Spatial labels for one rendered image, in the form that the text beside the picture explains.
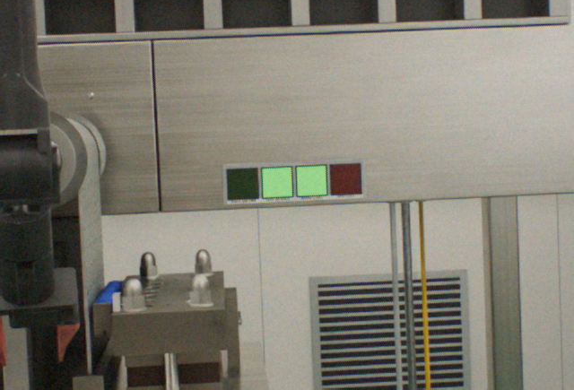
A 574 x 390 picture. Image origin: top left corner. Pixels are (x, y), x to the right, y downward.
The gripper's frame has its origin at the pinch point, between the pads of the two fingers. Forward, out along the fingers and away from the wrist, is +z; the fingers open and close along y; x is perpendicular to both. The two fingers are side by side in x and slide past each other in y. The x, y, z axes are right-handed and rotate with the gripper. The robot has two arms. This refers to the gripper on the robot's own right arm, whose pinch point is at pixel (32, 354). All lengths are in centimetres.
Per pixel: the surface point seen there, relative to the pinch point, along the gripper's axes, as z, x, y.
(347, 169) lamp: 17, -62, -53
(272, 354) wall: 203, -223, -82
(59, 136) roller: -2.7, -43.0, -4.3
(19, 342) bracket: 20.7, -26.5, 2.7
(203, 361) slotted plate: 26.6, -26.1, -23.1
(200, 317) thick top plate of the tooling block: 17.4, -25.0, -22.4
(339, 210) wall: 153, -247, -110
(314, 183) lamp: 19, -61, -47
